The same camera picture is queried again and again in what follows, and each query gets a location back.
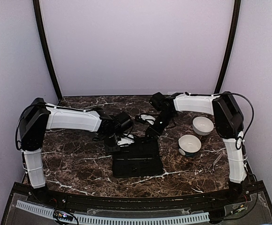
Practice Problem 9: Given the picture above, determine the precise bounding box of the silver scissors right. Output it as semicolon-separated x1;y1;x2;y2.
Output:
208;153;223;174

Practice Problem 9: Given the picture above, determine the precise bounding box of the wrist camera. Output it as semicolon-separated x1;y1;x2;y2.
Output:
114;112;133;133
149;92;166;112

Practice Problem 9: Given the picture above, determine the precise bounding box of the black front rail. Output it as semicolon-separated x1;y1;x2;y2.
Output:
1;178;272;225

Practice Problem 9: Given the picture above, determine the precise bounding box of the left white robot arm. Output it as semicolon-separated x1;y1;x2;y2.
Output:
15;97;134;204

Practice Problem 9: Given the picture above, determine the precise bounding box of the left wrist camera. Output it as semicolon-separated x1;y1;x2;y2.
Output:
114;112;133;133

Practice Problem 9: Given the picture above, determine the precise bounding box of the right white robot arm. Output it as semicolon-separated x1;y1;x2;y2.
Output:
136;91;248;184

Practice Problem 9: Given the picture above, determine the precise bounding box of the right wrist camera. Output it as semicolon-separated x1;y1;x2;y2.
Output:
149;92;166;112

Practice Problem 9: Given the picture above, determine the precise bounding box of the white and teal bowl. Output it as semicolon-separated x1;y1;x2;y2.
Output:
178;135;202;158

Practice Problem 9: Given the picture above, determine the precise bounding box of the black hair clip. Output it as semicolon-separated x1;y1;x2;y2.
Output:
126;164;150;176

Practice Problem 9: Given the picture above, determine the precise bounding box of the black frame post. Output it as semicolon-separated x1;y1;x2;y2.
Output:
32;0;63;101
214;0;241;94

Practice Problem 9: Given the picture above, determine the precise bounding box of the right black frame post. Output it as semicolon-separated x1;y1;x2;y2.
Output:
214;0;241;94

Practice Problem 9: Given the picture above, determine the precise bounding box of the black zippered tool case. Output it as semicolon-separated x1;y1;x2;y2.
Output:
112;137;163;178

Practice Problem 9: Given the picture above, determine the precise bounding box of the white slotted cable duct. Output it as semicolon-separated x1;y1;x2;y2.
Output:
15;200;210;225

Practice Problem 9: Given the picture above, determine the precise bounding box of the left black frame post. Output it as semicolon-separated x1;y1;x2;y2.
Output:
32;0;63;101

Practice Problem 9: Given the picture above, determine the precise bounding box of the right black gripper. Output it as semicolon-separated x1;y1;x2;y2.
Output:
144;111;175;143

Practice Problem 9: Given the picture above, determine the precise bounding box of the plain white bowl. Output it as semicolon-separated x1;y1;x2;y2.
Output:
192;116;214;136

